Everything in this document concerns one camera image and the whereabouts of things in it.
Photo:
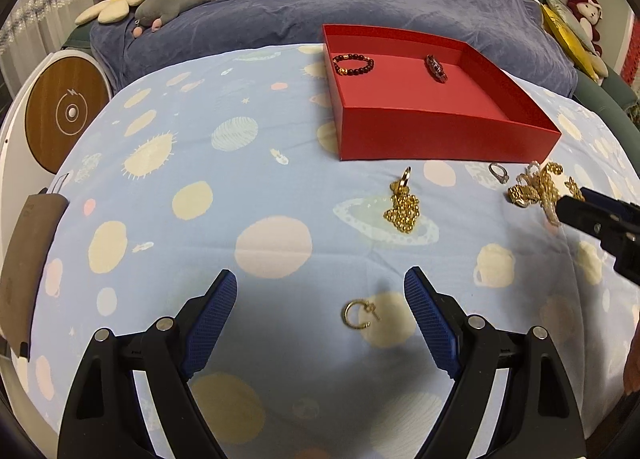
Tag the dark metal wristwatch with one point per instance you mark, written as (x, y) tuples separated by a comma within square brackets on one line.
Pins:
[(436, 69)]

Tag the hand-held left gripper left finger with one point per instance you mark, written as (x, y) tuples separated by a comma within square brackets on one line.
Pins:
[(215, 319)]

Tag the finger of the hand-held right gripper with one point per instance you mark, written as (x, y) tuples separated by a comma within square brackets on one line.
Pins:
[(590, 221), (597, 195)]

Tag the white flower cushion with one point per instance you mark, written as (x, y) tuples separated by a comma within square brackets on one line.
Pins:
[(117, 4)]

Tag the white sheer curtain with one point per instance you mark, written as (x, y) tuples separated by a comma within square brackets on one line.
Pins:
[(45, 4)]

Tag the red monkey plush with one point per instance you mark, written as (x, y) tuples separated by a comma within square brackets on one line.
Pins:
[(587, 14)]

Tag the green sofa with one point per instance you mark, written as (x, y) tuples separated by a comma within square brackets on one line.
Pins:
[(607, 99)]

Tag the white round wooden-top table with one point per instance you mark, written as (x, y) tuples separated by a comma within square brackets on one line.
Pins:
[(65, 109)]

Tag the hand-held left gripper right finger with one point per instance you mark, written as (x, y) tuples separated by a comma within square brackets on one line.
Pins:
[(430, 324)]

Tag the red cardboard box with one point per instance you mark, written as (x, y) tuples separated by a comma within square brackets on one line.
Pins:
[(415, 89)]

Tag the yellow cushion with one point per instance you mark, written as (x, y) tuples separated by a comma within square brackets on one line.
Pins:
[(567, 36)]

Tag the brown paper bag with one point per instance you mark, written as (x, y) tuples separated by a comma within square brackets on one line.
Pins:
[(27, 269)]

